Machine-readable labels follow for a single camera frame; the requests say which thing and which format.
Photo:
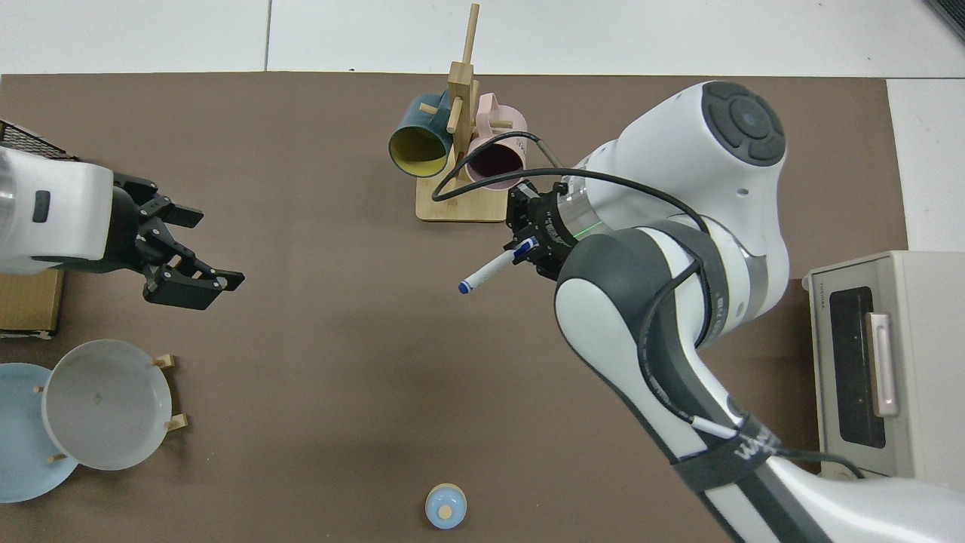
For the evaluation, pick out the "grey plate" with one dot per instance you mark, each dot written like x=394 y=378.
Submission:
x=105 y=407

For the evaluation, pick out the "dark teal mug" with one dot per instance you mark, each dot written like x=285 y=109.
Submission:
x=416 y=124

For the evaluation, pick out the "dark corner object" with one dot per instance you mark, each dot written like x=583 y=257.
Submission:
x=951 y=13

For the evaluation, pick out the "blue and white marker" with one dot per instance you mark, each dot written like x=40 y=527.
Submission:
x=490 y=270

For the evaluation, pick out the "brown table cloth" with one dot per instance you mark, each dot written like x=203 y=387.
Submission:
x=339 y=377

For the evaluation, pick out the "pink mug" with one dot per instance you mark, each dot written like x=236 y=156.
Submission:
x=507 y=121

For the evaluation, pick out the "pale toaster oven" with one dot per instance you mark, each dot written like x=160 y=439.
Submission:
x=927 y=362

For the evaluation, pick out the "light blue plate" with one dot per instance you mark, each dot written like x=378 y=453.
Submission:
x=22 y=445

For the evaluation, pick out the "wooden plate rack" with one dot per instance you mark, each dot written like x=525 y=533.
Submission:
x=175 y=423

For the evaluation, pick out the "wooden cup stand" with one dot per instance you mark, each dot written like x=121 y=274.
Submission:
x=461 y=207

